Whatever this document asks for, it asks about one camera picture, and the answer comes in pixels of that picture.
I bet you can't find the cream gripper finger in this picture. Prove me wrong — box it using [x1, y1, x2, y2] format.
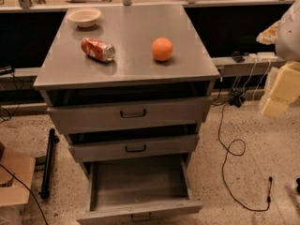
[261, 61, 300, 118]
[256, 22, 278, 45]

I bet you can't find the crushed red coke can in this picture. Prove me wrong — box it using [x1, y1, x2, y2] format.
[81, 37, 115, 63]

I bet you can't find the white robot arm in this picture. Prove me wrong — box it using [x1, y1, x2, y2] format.
[256, 0, 300, 118]

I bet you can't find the grey middle drawer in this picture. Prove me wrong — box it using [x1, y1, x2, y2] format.
[68, 135, 199, 162]

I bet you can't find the grey metal drawer cabinet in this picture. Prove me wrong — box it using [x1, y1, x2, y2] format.
[33, 4, 221, 173]

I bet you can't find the grey open bottom drawer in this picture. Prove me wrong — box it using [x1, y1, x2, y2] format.
[77, 154, 203, 225]

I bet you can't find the grey top drawer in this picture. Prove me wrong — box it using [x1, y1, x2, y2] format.
[48, 97, 211, 135]

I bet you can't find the white power strip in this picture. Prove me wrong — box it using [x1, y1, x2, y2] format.
[248, 52, 278, 61]

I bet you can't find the black device on ledge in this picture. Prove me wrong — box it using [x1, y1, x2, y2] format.
[232, 51, 245, 63]

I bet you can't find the orange fruit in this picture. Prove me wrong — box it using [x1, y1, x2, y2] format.
[151, 37, 173, 62]

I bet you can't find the white bowl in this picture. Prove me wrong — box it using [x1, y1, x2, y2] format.
[67, 7, 101, 28]

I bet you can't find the cardboard box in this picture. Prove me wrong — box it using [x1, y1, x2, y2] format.
[0, 143, 36, 225]

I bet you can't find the white cable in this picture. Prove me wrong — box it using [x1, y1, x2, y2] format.
[240, 59, 272, 103]

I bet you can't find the black cable on floor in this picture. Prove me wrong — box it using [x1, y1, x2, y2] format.
[211, 91, 274, 213]

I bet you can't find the black cable left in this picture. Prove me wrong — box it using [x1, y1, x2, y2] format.
[0, 163, 50, 225]

